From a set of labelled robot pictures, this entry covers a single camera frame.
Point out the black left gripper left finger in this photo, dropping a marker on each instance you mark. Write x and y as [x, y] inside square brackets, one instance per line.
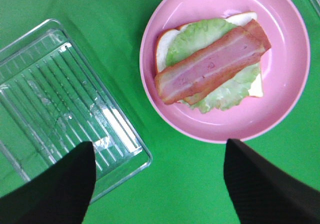
[61, 194]

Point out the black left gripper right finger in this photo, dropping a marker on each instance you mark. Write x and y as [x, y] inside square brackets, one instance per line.
[263, 193]

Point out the bacon strip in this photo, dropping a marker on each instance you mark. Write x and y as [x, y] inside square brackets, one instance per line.
[193, 78]
[239, 48]

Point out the green lettuce leaf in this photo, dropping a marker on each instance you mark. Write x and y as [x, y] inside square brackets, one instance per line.
[197, 36]

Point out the bread slice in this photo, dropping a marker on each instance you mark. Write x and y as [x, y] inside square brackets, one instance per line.
[165, 46]

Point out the green tablecloth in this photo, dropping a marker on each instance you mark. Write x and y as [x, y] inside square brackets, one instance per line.
[184, 183]

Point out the left clear plastic tray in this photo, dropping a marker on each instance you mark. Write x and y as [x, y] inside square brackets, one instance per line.
[51, 101]

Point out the pink round plate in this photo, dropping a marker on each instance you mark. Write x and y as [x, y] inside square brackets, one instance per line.
[285, 68]

